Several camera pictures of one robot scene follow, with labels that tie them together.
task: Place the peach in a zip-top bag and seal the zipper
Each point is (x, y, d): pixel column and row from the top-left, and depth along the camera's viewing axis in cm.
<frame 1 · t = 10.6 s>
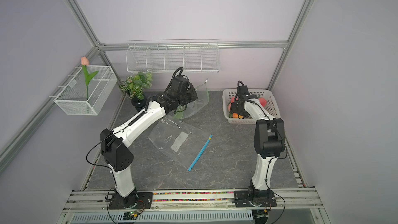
left hand: (198, 93, 81), fingers closed
right hand: (237, 110, 98), fingers open
green printed zip-top bag: (186, 110, 74), point 30 cm above the table
clear blue-zipper bag: (183, 141, 95), on the table
white plastic perforated basket: (267, 96, 107), point 9 cm above the table
green artificial plant: (134, 85, 89), point 27 cm above the table

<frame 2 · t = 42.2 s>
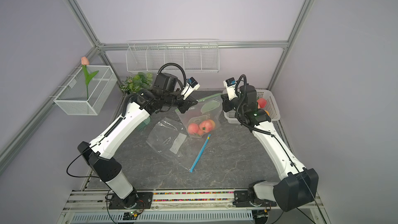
left hand: (194, 101, 71), fingers closed
right hand: (222, 94, 76), fingers closed
green printed zip-top bag: (202, 118, 95), point 9 cm above the table
pink peach: (193, 128, 87), point 13 cm above the table
pink peach with leaf: (205, 126, 88), point 13 cm above the table
the other named things where they were.

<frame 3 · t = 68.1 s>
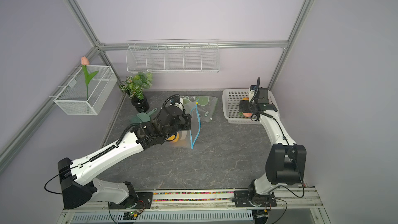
left hand: (191, 118, 71), fingers closed
right hand: (246, 103, 89), fingers open
green printed zip-top bag: (203, 110, 99), point 10 cm above the table
clear blue-zipper bag: (189, 138, 72), point 23 cm above the table
black glossy vase: (142, 106, 106), point 6 cm above the table
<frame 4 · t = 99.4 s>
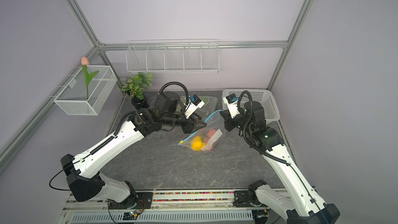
left hand: (202, 123, 65), fingers open
right hand: (221, 110, 70), fingers closed
yellow mango: (197, 143, 75), point 19 cm above the table
pink peach top right: (210, 134, 90), point 8 cm above the table
